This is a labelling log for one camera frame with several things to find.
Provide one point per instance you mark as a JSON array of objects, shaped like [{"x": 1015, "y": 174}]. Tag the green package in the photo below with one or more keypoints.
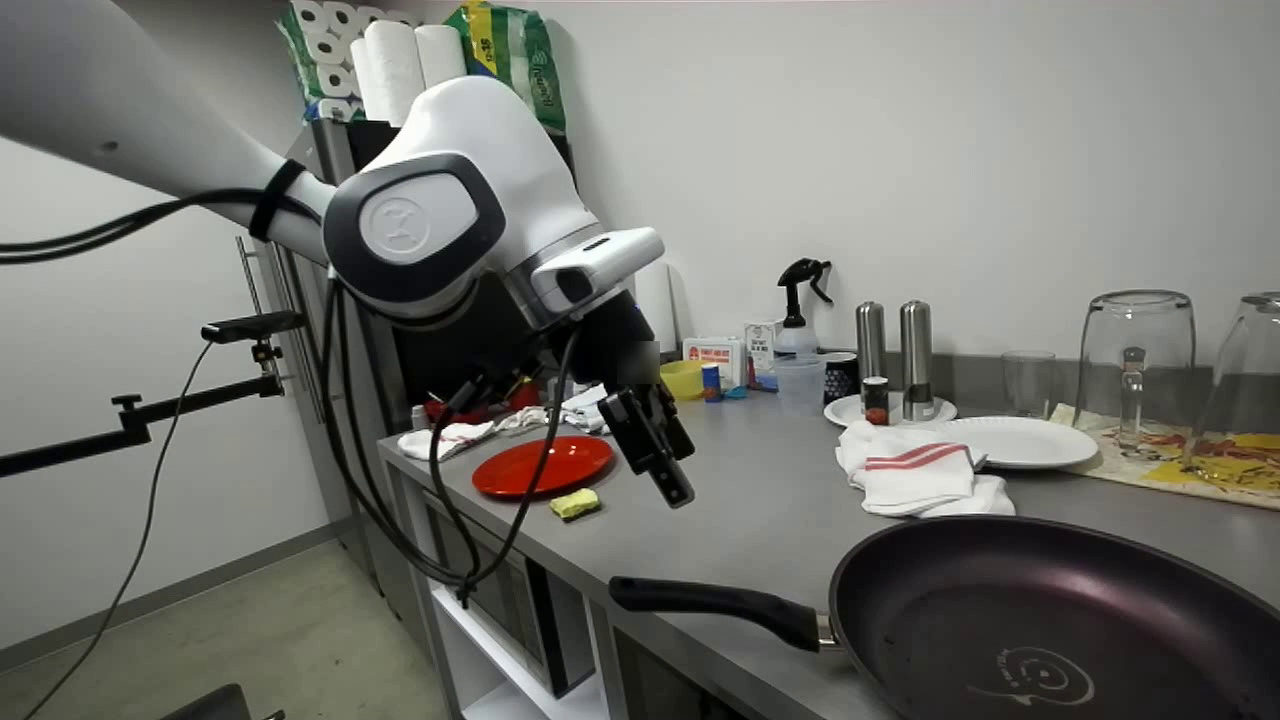
[{"x": 525, "y": 54}]

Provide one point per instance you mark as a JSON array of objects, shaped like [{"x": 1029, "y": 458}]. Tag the patterned paper towel pack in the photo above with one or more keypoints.
[{"x": 322, "y": 54}]

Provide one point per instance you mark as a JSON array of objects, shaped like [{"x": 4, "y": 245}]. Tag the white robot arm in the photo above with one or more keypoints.
[{"x": 133, "y": 92}]

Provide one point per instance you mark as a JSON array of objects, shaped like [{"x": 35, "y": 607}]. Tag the white towel red stripe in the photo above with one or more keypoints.
[{"x": 923, "y": 474}]

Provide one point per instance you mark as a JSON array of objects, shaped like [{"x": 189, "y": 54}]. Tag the tall black cabinet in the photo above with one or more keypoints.
[{"x": 300, "y": 403}]

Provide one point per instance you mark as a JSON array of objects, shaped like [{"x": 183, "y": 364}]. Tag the clear spray bottle black nozzle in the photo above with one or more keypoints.
[{"x": 796, "y": 349}]

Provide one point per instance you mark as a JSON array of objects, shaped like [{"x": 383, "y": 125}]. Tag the small white box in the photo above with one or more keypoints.
[{"x": 760, "y": 349}]

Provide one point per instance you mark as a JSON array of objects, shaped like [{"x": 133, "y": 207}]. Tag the small blue can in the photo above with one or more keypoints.
[{"x": 715, "y": 385}]

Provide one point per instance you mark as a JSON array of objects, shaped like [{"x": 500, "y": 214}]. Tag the small dark spice jar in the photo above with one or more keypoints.
[{"x": 877, "y": 403}]

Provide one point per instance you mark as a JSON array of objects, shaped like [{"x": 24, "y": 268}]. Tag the yellow sponge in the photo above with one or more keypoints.
[{"x": 578, "y": 505}]

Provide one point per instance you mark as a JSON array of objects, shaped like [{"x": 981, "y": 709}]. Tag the white paper towel roll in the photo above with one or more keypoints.
[
  {"x": 660, "y": 314},
  {"x": 385, "y": 75},
  {"x": 441, "y": 50}
]

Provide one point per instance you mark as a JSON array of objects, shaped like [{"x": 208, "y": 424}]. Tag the upturned clear glass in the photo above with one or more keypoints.
[
  {"x": 1132, "y": 334},
  {"x": 1253, "y": 363}
]

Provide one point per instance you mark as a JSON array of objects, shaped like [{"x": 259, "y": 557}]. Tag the red plate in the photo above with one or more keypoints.
[{"x": 540, "y": 467}]

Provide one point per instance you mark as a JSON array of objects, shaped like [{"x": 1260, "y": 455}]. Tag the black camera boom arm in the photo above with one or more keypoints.
[{"x": 133, "y": 418}]

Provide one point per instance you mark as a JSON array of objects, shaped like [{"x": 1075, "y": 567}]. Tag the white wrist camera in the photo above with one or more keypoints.
[{"x": 603, "y": 275}]

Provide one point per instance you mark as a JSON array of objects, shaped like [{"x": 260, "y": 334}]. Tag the white towel blue stripes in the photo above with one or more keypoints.
[{"x": 584, "y": 407}]

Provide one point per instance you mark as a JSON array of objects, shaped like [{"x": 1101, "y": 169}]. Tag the colourful placemat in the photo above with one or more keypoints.
[{"x": 1202, "y": 467}]

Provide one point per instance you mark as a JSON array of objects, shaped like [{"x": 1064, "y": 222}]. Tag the red black clamp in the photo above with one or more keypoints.
[{"x": 447, "y": 407}]

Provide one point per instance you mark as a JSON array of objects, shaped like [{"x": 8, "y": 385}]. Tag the white dinner plate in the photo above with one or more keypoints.
[{"x": 1026, "y": 440}]

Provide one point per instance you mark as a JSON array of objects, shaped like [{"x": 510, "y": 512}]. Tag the steel shaker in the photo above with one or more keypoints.
[
  {"x": 917, "y": 342},
  {"x": 870, "y": 334}
]

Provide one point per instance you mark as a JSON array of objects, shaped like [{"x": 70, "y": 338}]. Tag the small white plate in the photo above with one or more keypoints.
[{"x": 841, "y": 409}]

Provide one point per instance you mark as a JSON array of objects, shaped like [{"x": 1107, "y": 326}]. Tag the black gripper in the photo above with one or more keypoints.
[{"x": 613, "y": 334}]

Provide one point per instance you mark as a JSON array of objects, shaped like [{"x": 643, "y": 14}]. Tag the crumpled white cloth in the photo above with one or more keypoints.
[{"x": 441, "y": 440}]

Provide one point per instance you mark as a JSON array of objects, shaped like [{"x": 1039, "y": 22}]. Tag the dark glossy undercounter appliance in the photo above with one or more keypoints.
[{"x": 564, "y": 643}]

